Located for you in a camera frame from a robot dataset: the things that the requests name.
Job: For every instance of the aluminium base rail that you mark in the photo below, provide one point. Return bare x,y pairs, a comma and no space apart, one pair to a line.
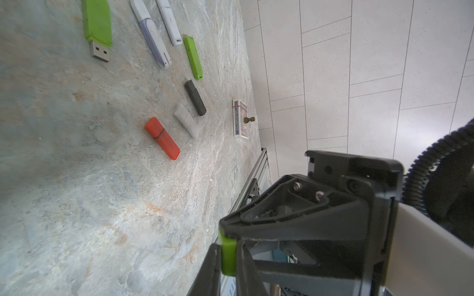
258,181

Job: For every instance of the white usb drive short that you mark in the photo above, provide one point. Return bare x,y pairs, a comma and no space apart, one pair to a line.
187,121

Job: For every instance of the green usb cap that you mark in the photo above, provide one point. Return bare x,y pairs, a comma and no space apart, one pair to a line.
229,253

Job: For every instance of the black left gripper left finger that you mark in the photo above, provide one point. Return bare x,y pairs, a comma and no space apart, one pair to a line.
207,281

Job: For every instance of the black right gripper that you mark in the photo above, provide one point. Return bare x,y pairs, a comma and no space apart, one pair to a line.
343,229

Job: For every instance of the colourful small card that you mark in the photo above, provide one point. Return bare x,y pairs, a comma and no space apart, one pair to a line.
241,119

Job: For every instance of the white usb drive capped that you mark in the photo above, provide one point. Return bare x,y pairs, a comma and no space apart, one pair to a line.
170,22

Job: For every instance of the green usb drive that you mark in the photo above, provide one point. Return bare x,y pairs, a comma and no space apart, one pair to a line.
97,27
193,57

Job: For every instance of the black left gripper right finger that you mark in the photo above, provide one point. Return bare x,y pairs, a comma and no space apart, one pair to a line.
249,281

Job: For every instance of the red usb drive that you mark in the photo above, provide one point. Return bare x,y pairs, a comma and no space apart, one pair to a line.
157,131

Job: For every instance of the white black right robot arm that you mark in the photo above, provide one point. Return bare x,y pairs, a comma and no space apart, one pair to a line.
432,253

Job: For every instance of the black usb drive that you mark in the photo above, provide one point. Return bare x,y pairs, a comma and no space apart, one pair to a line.
195,98

